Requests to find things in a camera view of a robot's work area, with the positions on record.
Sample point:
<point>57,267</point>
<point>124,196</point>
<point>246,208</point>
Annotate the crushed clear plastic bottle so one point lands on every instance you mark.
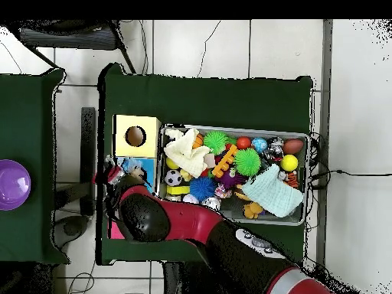
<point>131,165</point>

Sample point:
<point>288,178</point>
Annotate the mint green cloth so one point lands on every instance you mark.
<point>272,193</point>

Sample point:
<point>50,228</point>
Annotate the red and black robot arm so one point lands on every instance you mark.
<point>190,220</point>

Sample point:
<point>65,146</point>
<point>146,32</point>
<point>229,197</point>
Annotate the wooden box with three holes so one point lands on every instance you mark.
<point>150,141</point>

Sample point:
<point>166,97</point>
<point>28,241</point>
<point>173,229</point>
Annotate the silver mesh bin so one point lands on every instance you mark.
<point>232,209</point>

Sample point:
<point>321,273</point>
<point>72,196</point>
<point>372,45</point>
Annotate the black and white soccer ball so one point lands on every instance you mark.
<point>173,177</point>

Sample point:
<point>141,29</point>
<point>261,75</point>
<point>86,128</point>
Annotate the cream cloth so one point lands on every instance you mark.
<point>186,153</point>

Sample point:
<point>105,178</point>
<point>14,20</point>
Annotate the white toy baseball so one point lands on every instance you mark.
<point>190,199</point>

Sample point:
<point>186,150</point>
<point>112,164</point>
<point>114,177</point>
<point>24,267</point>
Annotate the blue spiky rubber ball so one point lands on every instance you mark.
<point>202,188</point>

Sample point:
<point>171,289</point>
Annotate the purple bowl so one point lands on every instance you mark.
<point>13,185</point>

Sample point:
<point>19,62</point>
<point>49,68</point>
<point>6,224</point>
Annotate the dark green tablecloth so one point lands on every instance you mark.
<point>24,122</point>
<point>199,101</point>

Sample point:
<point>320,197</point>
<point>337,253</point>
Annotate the green spiky rubber ball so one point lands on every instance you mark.
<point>216,142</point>
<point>247,162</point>

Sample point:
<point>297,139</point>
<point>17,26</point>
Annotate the orange toy building block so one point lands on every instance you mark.
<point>225,160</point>

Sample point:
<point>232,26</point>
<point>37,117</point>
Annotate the black chair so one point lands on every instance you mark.
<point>67,38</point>

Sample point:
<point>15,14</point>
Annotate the yellow ball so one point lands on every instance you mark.
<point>289,163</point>

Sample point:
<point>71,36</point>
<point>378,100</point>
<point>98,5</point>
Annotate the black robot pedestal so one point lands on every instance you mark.
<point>174,281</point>

